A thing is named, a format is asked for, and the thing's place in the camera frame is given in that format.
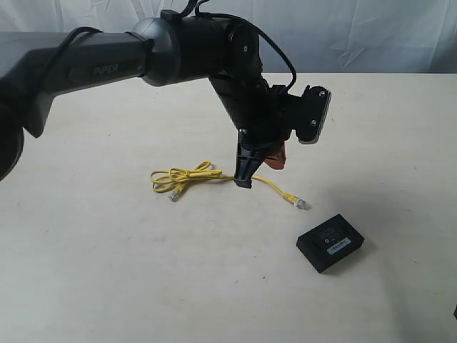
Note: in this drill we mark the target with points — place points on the grey-blue backdrop cloth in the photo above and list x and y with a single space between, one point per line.
317 36

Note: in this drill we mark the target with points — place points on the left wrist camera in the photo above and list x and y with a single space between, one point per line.
306 114

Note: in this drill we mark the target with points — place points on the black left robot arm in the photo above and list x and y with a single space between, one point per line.
37 67

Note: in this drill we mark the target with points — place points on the small black box device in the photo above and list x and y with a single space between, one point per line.
329 242

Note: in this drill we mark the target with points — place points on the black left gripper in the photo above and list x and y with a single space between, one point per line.
258 116

